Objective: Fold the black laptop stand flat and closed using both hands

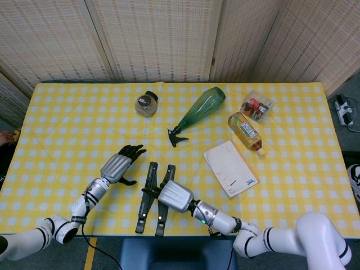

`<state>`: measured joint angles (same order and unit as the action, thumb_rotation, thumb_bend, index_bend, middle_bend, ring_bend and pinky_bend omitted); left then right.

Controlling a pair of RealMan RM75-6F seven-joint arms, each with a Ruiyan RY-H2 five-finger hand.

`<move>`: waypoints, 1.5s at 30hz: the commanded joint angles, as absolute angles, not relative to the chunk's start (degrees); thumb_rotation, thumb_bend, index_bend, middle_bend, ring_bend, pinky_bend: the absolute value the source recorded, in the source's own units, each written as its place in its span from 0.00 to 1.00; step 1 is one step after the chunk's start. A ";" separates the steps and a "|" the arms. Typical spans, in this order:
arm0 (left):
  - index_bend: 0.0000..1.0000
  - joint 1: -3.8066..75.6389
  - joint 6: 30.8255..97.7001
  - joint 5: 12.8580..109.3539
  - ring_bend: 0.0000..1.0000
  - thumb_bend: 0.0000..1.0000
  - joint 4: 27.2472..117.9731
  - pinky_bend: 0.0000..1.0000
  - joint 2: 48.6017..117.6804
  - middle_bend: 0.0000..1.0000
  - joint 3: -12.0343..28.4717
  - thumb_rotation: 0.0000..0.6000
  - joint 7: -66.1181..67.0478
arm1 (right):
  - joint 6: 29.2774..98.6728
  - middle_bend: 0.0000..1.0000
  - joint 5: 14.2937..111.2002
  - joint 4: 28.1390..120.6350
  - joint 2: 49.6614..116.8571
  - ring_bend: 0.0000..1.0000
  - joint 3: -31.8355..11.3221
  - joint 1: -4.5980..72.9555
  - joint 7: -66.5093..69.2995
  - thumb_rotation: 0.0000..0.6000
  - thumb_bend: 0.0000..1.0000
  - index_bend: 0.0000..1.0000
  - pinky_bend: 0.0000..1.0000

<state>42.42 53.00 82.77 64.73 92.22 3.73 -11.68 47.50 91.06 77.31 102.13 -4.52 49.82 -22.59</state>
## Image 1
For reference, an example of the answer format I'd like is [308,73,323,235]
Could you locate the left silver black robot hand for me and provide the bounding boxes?
[100,145,147,187]

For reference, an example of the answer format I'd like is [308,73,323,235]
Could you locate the bare person hand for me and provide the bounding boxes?
[0,132,15,146]

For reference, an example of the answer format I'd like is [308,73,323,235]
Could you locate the clear plastic box small items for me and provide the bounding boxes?
[240,89,276,124]

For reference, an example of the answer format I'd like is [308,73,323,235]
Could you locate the green plastic spray bottle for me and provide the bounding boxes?
[167,86,227,148]

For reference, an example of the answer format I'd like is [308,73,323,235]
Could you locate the yellow white checkered tablecloth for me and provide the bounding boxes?
[0,82,360,239]

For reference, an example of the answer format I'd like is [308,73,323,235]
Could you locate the white booklet orange edge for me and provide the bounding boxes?
[202,139,260,199]

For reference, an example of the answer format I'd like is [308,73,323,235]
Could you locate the black folding laptop stand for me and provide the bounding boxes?
[135,161,177,237]

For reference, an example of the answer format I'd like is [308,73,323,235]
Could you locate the black white sneaker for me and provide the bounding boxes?
[346,164,360,203]

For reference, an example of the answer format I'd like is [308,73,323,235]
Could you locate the white power strip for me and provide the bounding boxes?
[334,94,354,127]

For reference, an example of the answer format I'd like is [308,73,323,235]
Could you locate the tea bottle yellow cap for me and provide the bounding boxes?
[227,111,267,157]

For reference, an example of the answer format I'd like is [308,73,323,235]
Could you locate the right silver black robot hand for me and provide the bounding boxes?
[157,179,195,212]

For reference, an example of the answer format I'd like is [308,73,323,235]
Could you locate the blue padded seat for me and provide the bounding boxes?
[118,238,239,270]

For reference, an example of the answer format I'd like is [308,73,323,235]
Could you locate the woven bamboo screen panel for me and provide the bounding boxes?
[209,0,285,83]
[0,0,115,83]
[0,66,34,129]
[251,0,360,96]
[85,0,223,83]

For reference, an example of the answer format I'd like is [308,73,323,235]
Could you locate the round glass jar black lid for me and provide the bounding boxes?
[134,91,159,118]

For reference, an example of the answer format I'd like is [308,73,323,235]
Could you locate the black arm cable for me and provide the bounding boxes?
[81,223,123,270]

